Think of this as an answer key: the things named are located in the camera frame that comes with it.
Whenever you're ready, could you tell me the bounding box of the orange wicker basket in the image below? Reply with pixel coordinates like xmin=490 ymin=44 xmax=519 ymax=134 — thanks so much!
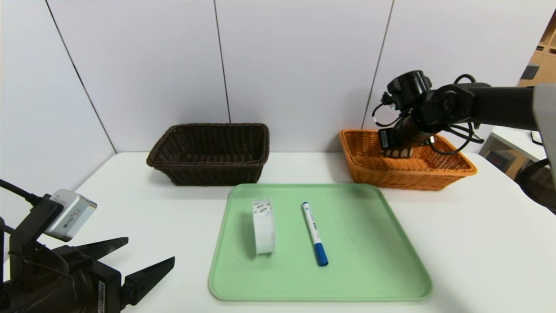
xmin=338 ymin=129 xmax=477 ymax=192

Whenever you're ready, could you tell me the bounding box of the black office chair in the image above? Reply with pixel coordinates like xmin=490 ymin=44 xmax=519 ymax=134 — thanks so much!
xmin=515 ymin=159 xmax=556 ymax=216

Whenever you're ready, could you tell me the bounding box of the white tape roll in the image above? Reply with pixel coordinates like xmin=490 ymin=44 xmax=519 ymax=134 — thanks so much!
xmin=252 ymin=197 xmax=276 ymax=256

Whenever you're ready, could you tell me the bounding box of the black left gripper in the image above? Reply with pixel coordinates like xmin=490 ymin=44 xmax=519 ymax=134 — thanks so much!
xmin=4 ymin=236 xmax=175 ymax=313

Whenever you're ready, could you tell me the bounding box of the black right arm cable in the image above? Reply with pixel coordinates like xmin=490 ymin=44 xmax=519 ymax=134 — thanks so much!
xmin=371 ymin=74 xmax=485 ymax=156

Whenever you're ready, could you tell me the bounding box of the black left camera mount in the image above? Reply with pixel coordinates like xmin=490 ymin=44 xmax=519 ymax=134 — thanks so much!
xmin=9 ymin=198 xmax=65 ymax=290

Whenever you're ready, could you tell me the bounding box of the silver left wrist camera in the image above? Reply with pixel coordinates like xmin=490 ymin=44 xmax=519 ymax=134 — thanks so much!
xmin=43 ymin=189 xmax=98 ymax=242

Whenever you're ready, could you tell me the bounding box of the white side table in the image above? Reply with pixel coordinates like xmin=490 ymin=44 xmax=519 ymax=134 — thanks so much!
xmin=489 ymin=126 xmax=546 ymax=163

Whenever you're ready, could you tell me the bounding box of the blue and white marker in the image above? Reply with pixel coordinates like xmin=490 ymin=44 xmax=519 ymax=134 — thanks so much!
xmin=301 ymin=202 xmax=329 ymax=266

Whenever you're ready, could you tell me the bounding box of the light green plastic tray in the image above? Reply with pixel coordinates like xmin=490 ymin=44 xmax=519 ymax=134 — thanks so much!
xmin=208 ymin=183 xmax=433 ymax=302

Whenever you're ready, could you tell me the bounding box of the dark brown wicker basket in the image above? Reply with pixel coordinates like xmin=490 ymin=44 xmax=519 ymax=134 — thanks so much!
xmin=146 ymin=123 xmax=270 ymax=186

